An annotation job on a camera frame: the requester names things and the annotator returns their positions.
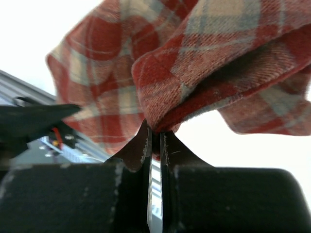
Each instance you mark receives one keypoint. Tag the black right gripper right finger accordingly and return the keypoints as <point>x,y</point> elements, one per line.
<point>200,198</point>

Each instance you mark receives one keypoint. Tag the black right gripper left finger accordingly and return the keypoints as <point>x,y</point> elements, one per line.
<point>109,197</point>

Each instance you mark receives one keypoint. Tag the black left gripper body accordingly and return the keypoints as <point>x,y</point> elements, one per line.
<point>22,125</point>

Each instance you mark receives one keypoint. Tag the red plaid skirt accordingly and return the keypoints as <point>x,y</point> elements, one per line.
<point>166,61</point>

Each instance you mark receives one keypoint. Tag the aluminium mounting rail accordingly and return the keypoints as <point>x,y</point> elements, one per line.
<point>85,151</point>

